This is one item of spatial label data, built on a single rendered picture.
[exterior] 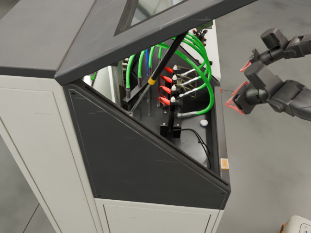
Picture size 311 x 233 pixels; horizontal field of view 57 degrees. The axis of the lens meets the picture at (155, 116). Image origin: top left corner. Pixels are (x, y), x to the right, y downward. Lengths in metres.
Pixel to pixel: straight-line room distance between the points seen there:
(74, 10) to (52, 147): 0.50
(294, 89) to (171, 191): 0.65
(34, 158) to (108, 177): 0.29
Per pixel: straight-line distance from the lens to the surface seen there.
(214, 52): 1.85
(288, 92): 0.80
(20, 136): 1.12
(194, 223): 1.48
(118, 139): 0.98
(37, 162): 1.22
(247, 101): 0.92
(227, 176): 1.25
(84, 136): 1.00
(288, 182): 2.55
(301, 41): 1.20
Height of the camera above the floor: 1.97
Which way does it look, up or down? 46 degrees down
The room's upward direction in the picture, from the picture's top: 1 degrees clockwise
